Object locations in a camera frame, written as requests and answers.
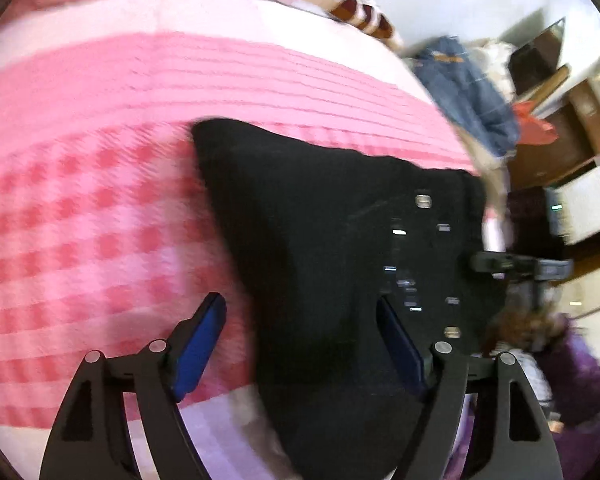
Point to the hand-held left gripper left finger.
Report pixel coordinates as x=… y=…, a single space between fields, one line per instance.
x=199 y=345

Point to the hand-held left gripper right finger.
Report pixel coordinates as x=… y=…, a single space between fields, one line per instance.
x=402 y=350

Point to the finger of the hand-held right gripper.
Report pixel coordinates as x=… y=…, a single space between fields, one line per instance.
x=422 y=215
x=430 y=300

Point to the black pants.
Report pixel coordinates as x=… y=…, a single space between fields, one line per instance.
x=305 y=260

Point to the wooden cabinet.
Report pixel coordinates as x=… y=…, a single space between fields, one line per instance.
x=550 y=160

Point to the blue denim clothes pile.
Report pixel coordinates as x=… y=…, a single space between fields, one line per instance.
x=475 y=90

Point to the purple clothing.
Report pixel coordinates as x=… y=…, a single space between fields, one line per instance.
x=575 y=390

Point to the orange cloth item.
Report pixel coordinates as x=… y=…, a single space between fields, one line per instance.
x=532 y=122

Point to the white floral cloth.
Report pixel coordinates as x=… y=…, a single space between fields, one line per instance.
x=495 y=50

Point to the dark box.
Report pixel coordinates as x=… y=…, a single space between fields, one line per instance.
x=537 y=62

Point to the pink checked bedsheet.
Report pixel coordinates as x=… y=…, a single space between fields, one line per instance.
x=79 y=185

